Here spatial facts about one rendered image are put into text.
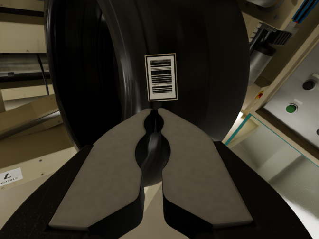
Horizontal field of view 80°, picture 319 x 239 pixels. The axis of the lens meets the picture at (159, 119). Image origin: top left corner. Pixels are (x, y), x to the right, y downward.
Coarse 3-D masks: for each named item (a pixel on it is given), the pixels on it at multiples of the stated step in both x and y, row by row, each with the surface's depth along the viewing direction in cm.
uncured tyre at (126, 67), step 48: (48, 0) 44; (96, 0) 57; (144, 0) 24; (192, 0) 26; (48, 48) 53; (96, 48) 69; (144, 48) 25; (192, 48) 26; (240, 48) 34; (96, 96) 72; (144, 96) 26; (192, 96) 27; (240, 96) 37
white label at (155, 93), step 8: (152, 56) 24; (160, 56) 24; (168, 56) 24; (152, 64) 25; (160, 64) 25; (168, 64) 25; (152, 72) 25; (160, 72) 25; (168, 72) 25; (176, 72) 25; (152, 80) 25; (160, 80) 25; (168, 80) 25; (176, 80) 25; (152, 88) 26; (160, 88) 26; (168, 88) 26; (176, 88) 26; (152, 96) 26; (160, 96) 26; (168, 96) 26; (176, 96) 26
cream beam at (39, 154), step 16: (64, 128) 90; (0, 144) 75; (16, 144) 77; (32, 144) 79; (48, 144) 81; (64, 144) 84; (0, 160) 70; (16, 160) 72; (32, 160) 75; (48, 160) 81; (64, 160) 87; (32, 176) 81
